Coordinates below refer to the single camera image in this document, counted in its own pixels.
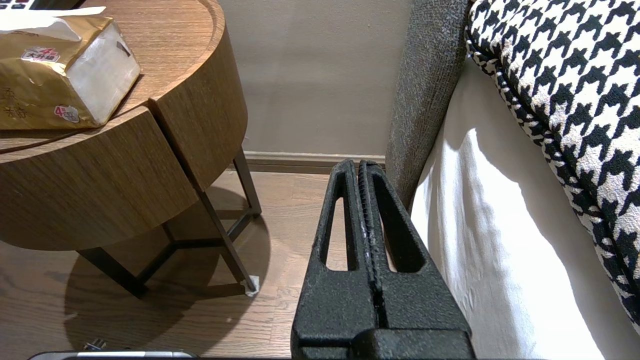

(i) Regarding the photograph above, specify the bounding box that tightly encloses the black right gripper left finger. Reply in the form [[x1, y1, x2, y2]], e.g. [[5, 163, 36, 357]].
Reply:
[[291, 159, 387, 360]]

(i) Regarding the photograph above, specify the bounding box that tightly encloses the round wooden side table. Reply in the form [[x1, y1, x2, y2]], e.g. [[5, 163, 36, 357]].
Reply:
[[0, 0, 263, 301]]

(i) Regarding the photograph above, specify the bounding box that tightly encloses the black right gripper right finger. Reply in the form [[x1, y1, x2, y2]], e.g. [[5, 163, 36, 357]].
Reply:
[[359, 160, 476, 360]]

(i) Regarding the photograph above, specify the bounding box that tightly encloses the brown wall baseboard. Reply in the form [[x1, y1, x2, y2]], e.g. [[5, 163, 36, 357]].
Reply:
[[227, 150, 387, 175]]

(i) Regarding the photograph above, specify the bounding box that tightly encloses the grey fabric headboard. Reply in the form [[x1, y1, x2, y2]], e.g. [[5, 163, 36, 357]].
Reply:
[[385, 0, 473, 208]]

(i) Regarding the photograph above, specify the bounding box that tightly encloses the white bed sheet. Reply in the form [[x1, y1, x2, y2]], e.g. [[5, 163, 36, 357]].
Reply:
[[410, 57, 640, 360]]

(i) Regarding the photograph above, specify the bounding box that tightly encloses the white silver robot base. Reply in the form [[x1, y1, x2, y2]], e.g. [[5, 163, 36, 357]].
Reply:
[[27, 350, 200, 360]]

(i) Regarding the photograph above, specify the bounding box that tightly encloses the gold tissue pack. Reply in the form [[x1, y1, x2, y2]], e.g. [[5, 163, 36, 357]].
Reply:
[[0, 6, 142, 131]]

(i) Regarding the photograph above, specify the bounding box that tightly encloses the black-white houndstooth pillow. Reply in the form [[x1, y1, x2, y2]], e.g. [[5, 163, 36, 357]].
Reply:
[[465, 0, 640, 335]]

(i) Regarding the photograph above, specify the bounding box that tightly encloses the black and white telephone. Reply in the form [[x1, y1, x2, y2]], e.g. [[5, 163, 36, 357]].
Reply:
[[0, 0, 85, 11]]

